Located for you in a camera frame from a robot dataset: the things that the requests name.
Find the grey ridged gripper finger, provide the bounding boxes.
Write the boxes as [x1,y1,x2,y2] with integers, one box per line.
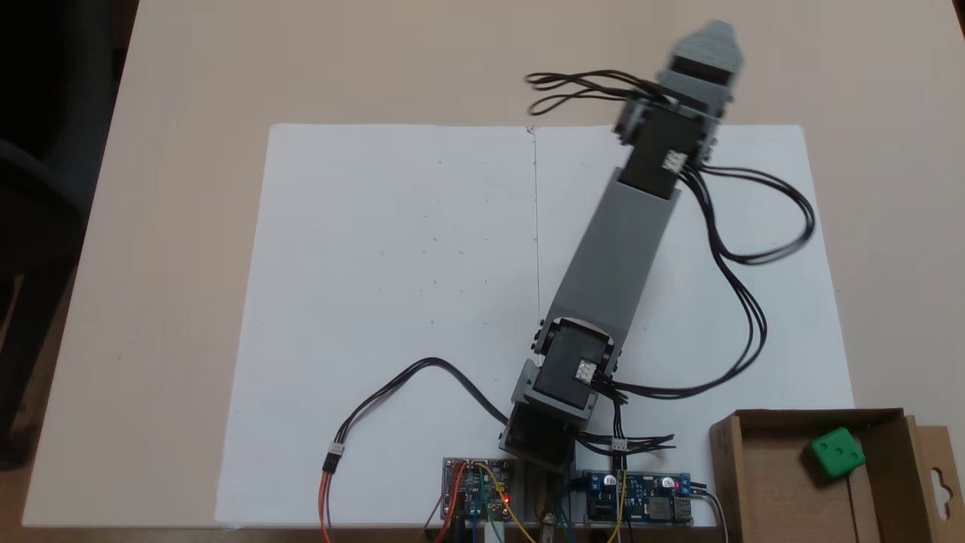
[669,20,746,77]

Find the green dice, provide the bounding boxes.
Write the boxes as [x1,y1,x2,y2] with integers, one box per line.
[809,428,866,481]

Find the white paper sheet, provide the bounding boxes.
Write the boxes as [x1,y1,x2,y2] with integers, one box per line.
[534,124,856,529]
[215,124,539,529]

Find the brown cardboard box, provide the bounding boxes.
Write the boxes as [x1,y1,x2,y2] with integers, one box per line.
[709,407,965,543]

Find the blue power circuit board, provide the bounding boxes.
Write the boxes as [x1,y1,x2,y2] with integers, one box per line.
[584,471,696,526]

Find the motor driver circuit board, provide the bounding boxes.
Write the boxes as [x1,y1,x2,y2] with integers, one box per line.
[442,457,522,523]

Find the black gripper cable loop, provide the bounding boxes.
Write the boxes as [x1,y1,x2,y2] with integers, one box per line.
[524,69,666,117]

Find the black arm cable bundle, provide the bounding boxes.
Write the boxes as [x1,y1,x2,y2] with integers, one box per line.
[581,164,817,455]

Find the black cable with orange wires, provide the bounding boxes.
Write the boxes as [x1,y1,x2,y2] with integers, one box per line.
[320,357,515,543]

